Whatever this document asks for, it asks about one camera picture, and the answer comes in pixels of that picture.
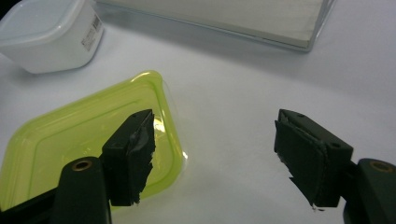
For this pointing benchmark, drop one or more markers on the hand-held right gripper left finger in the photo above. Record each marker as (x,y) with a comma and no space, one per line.
(127,155)

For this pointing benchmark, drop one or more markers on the yellow-green plastic lid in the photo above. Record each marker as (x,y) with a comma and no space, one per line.
(71,130)

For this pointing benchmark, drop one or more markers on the clear tray with beige board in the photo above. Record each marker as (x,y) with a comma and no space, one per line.
(249,15)

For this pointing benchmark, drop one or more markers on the white plastic container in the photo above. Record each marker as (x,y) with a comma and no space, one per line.
(46,37)

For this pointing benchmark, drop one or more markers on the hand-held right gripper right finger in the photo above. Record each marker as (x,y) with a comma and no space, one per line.
(306,155)

